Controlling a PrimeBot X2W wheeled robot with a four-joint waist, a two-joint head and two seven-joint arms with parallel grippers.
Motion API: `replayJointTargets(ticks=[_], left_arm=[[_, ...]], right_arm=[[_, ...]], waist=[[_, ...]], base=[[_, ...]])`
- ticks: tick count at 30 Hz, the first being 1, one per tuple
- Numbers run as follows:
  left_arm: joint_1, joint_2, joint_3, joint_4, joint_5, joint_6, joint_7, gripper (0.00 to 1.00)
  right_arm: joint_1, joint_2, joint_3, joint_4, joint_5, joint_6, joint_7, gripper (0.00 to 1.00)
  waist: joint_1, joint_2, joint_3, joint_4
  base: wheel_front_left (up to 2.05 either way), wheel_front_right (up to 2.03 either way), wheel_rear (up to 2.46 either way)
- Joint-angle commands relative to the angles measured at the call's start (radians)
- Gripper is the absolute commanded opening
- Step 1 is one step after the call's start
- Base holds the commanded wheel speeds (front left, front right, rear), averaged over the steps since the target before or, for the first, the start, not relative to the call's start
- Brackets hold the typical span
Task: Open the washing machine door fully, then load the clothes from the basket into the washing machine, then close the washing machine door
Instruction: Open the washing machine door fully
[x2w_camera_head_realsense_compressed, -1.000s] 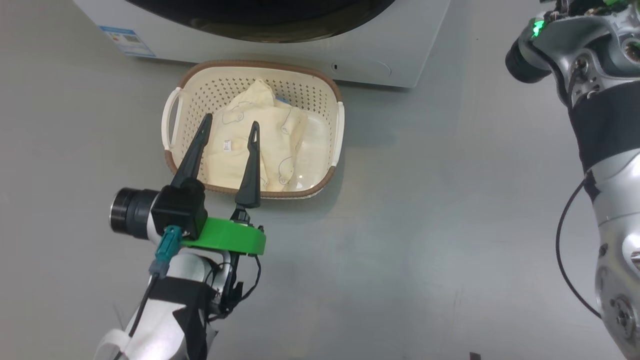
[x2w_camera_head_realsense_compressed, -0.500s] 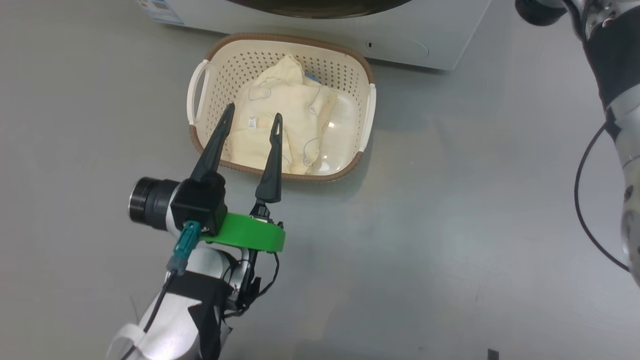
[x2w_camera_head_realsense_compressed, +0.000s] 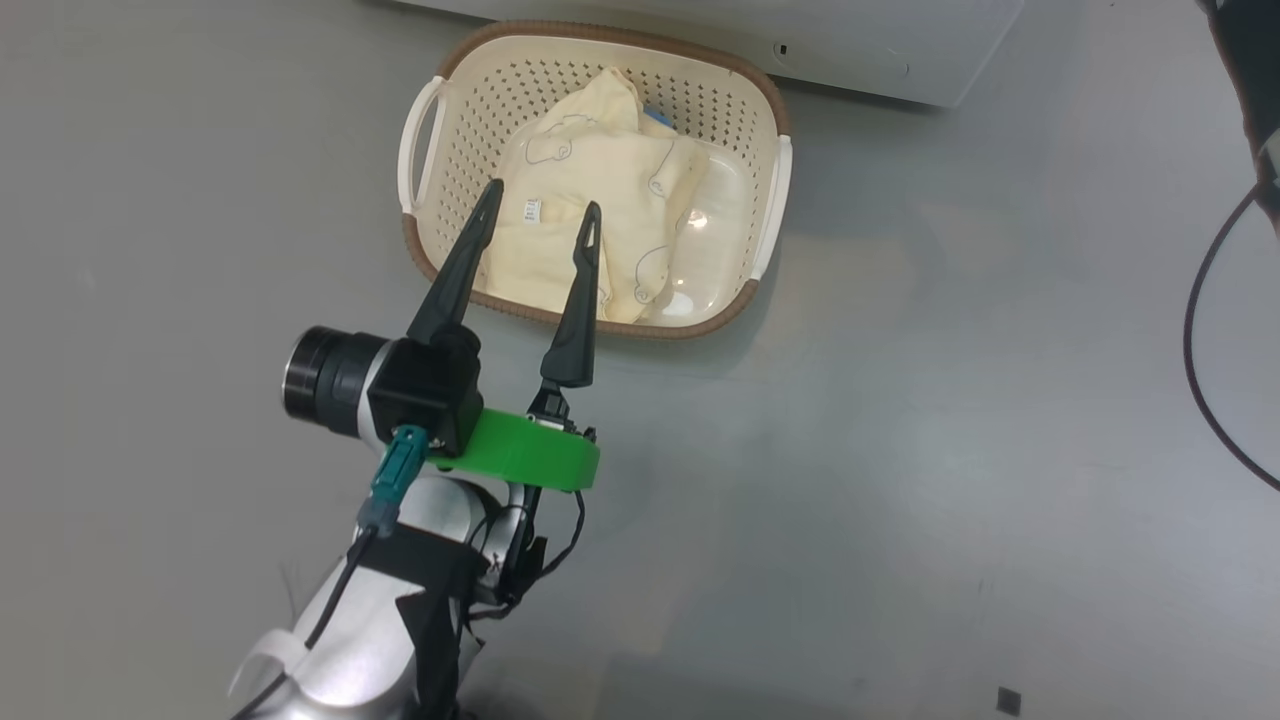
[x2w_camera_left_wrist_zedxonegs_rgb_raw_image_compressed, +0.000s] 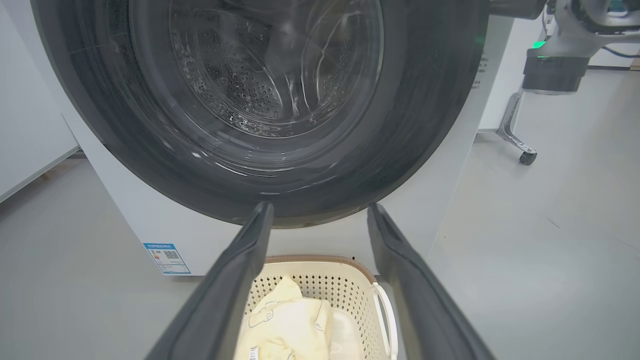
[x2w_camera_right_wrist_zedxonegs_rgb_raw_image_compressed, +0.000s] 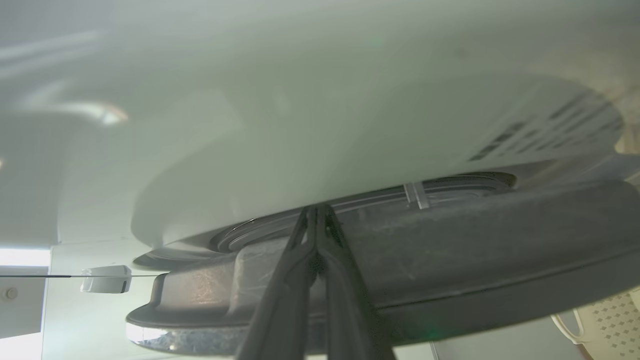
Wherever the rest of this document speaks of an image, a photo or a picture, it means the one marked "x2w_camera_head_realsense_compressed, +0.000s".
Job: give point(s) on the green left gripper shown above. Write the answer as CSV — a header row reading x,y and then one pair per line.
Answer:
x,y
530,450

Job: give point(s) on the small blue cloth piece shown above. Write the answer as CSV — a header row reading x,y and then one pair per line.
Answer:
x,y
658,119

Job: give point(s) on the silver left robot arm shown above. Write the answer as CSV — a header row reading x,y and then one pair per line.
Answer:
x,y
350,640

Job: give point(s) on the cream perforated laundry basket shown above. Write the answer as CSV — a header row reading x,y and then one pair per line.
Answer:
x,y
470,90

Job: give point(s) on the white front-load washing machine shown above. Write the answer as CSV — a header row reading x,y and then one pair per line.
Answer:
x,y
860,40

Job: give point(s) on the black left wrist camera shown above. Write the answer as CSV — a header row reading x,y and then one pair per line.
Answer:
x,y
420,385

